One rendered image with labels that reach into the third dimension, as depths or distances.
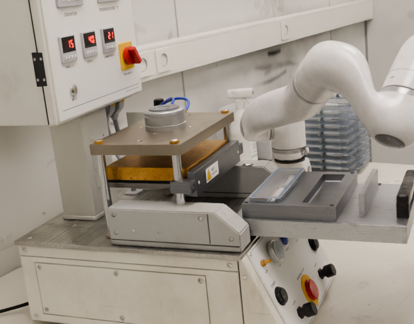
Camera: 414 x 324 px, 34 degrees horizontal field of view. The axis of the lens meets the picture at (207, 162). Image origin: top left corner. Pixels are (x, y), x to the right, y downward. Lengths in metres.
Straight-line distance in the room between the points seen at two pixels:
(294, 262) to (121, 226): 0.33
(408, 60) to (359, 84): 0.10
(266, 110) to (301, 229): 0.43
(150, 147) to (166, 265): 0.21
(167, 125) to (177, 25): 0.96
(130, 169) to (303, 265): 0.38
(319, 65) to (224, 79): 1.17
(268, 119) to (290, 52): 1.38
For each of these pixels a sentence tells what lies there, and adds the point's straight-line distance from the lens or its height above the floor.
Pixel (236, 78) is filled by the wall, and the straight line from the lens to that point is 2.48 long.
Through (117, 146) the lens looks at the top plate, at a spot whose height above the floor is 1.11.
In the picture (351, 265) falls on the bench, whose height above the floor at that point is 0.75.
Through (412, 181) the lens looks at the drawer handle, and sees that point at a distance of 1.20.
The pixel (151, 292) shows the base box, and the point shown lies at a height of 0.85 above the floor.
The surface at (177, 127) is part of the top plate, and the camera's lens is 1.27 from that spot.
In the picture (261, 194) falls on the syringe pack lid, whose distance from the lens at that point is 1.18.
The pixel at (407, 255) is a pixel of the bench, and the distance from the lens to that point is 1.56.
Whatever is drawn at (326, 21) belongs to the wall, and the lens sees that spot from 3.08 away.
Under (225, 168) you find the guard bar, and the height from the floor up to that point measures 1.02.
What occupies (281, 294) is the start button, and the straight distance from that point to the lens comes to 1.18.
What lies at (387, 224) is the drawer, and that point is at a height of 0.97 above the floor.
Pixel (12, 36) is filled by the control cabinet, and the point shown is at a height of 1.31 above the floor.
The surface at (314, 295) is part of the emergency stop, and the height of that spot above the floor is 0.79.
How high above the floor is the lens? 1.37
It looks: 15 degrees down
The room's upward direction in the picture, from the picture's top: 6 degrees counter-clockwise
